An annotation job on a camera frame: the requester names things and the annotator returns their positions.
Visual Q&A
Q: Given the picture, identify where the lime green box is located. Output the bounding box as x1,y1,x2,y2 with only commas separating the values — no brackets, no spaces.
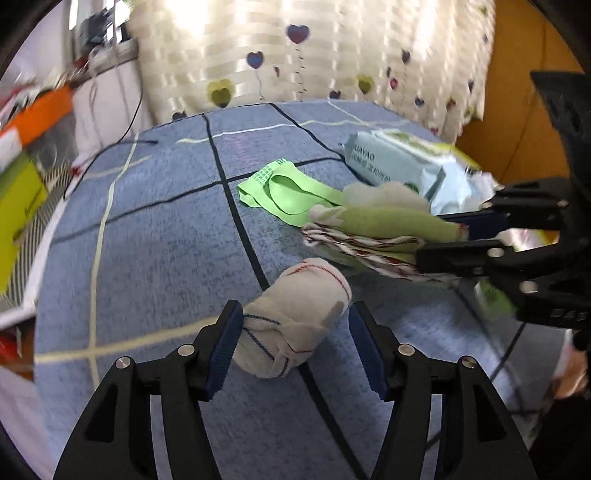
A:
0,151,47,294

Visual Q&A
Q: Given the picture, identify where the blue plaid bed sheet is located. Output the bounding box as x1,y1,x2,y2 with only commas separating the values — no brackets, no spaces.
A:
34,99,569,480

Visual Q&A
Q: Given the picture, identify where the wet wipes pack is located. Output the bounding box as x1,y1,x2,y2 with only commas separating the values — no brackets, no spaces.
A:
344,129,474,215

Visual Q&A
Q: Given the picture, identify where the right hand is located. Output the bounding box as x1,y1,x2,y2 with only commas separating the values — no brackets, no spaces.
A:
553,342,588,400

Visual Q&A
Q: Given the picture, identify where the heart pattern curtain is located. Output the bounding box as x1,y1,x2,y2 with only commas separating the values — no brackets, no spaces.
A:
127,0,496,143

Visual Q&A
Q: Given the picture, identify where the green white cardboard box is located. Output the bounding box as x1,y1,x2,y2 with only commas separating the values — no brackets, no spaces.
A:
450,145,557,251

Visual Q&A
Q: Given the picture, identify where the bright green folded cloth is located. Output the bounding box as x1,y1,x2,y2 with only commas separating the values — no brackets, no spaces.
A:
238,159,342,227

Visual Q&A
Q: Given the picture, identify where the green plastic lid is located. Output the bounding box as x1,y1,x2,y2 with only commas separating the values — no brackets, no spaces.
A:
474,278,516,321

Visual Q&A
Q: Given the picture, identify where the white balled sock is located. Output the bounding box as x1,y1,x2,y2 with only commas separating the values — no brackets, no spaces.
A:
342,181,431,213

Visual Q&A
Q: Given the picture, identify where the wooden wardrobe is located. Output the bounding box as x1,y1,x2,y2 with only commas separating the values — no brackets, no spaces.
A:
457,1,581,184

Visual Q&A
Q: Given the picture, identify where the orange storage bin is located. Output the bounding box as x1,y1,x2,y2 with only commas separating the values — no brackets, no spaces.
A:
1,85,73,147

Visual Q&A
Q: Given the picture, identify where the beige sock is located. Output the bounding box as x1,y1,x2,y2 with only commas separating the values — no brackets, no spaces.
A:
233,258,352,379

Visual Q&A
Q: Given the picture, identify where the black cable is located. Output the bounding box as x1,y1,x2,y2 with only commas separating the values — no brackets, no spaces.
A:
62,87,160,199

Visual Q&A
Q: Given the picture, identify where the olive green cloth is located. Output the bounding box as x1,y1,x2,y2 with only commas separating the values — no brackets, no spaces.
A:
308,205,469,243

